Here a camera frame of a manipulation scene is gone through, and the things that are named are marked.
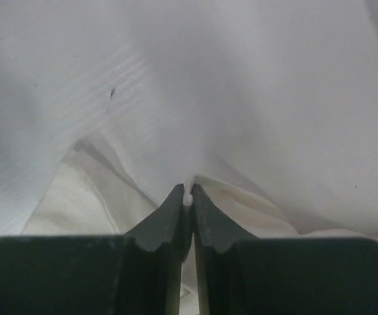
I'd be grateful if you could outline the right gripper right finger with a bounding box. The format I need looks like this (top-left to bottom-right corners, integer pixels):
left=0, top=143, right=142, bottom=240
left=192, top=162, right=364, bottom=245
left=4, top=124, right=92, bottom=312
left=192, top=185, right=378, bottom=314

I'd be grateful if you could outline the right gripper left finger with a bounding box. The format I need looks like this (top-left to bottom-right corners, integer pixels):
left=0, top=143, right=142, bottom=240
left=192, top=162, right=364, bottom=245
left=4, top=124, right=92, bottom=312
left=0, top=185, right=184, bottom=314

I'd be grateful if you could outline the cream white t shirt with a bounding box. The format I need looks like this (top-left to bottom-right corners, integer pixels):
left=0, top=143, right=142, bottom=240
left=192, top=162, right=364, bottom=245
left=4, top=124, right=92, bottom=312
left=0, top=1, right=378, bottom=314

